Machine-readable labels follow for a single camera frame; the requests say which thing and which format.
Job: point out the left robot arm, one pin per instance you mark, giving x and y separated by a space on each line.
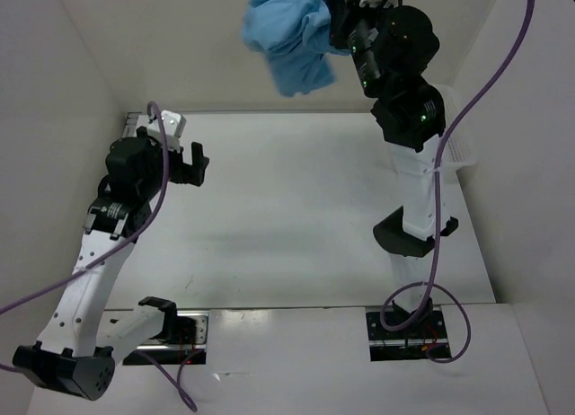
72 355

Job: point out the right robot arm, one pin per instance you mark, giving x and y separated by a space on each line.
391 45

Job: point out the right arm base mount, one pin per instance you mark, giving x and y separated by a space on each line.
407 345

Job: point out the white plastic basket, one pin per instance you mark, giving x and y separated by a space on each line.
460 151

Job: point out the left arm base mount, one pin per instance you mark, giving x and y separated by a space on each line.
176 337

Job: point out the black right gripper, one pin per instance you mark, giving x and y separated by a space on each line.
343 9

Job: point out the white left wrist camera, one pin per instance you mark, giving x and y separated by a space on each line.
174 125

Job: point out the light blue shorts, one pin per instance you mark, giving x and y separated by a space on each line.
293 38

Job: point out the aluminium table edge rail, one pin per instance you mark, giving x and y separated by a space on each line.
131 122

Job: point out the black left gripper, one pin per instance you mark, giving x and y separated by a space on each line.
190 173

